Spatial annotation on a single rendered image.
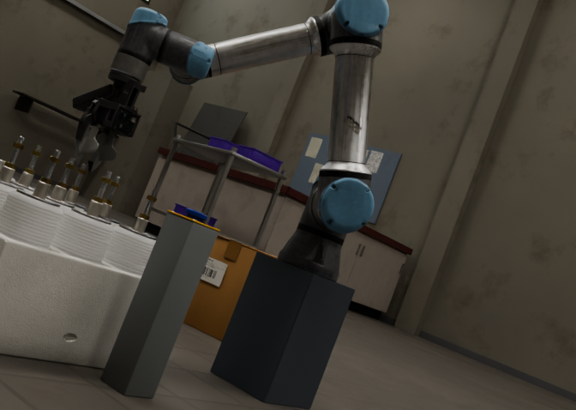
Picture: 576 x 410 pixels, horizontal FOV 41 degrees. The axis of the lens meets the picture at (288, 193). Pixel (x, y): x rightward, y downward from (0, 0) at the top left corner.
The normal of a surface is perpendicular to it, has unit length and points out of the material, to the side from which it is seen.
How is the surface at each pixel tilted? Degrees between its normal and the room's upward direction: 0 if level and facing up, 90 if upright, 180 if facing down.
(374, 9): 83
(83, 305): 90
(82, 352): 90
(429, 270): 90
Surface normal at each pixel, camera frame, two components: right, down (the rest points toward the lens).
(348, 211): 0.12, 0.11
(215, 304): -0.45, -0.27
